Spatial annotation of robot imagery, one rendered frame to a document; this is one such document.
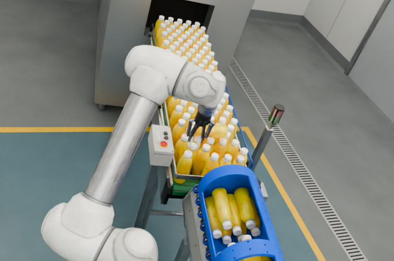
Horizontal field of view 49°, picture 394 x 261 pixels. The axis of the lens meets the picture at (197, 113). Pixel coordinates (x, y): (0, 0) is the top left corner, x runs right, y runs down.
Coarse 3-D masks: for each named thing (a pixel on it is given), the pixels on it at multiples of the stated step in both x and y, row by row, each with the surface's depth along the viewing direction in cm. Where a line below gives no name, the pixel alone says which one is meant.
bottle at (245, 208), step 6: (234, 192) 202; (240, 192) 198; (246, 192) 199; (240, 198) 196; (246, 198) 195; (240, 204) 194; (246, 204) 193; (252, 204) 195; (240, 210) 192; (246, 210) 191; (252, 210) 191; (240, 216) 192; (246, 216) 189; (252, 216) 189
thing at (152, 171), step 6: (150, 168) 230; (156, 168) 230; (150, 174) 232; (156, 174) 233; (150, 180) 235; (144, 186) 241; (150, 186) 238; (144, 192) 240; (150, 192) 241; (144, 198) 244; (138, 204) 252; (144, 204) 247; (138, 210) 250; (144, 210) 250; (138, 216) 253; (138, 222) 256
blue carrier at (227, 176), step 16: (208, 176) 197; (224, 176) 193; (240, 176) 203; (208, 192) 207; (256, 192) 189; (256, 208) 204; (208, 224) 184; (272, 224) 182; (208, 240) 182; (256, 240) 167; (272, 240) 170; (224, 256) 167; (240, 256) 162; (272, 256) 165
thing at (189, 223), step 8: (184, 200) 224; (184, 208) 221; (192, 208) 215; (200, 208) 213; (184, 216) 233; (192, 216) 212; (184, 224) 238; (192, 224) 210; (192, 232) 207; (192, 240) 205; (192, 248) 202; (208, 248) 196; (192, 256) 200; (200, 256) 195
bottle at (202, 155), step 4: (200, 152) 225; (204, 152) 225; (208, 152) 226; (196, 156) 228; (200, 156) 225; (204, 156) 225; (208, 156) 226; (196, 160) 228; (200, 160) 226; (204, 160) 226; (196, 164) 229; (200, 164) 228; (204, 164) 228; (192, 168) 232; (196, 168) 230; (200, 168) 229; (192, 172) 233; (196, 172) 231; (200, 172) 231
